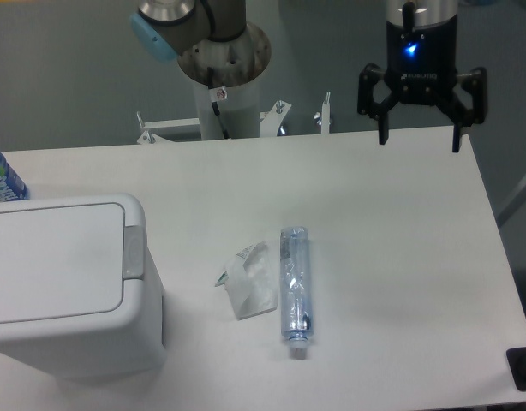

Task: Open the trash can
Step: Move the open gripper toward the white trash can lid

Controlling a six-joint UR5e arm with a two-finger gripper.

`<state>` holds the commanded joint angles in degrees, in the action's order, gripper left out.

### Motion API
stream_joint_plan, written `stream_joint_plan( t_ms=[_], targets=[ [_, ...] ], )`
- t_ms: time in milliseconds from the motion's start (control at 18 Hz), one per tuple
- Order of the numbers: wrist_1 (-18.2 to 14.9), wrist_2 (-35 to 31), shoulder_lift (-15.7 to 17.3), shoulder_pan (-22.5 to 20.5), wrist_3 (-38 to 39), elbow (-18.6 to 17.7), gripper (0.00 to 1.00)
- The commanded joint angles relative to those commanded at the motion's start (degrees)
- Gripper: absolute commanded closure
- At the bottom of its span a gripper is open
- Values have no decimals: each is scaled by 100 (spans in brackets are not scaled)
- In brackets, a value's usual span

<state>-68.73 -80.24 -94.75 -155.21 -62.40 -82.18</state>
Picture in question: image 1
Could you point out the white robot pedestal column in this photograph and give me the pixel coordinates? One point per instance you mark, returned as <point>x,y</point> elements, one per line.
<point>226,82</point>

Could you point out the white plastic trash can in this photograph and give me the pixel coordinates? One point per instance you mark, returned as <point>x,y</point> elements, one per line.
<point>80,294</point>

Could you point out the crumpled white plastic wrapper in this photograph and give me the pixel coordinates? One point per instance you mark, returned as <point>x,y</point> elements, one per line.
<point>250,282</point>

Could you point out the white metal base frame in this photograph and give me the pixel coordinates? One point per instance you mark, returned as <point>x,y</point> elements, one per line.
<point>271,123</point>

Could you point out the blue labelled water bottle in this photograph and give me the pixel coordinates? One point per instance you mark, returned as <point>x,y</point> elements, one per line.
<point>12,187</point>

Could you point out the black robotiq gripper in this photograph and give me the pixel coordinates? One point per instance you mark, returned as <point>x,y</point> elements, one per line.
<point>421,70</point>

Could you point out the empty clear plastic bottle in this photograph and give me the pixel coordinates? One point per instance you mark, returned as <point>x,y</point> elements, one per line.
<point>297,314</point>

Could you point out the black clamp at table edge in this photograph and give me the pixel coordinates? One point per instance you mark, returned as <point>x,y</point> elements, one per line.
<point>517,362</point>

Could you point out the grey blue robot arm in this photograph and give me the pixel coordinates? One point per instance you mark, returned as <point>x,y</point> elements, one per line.
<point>167,29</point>

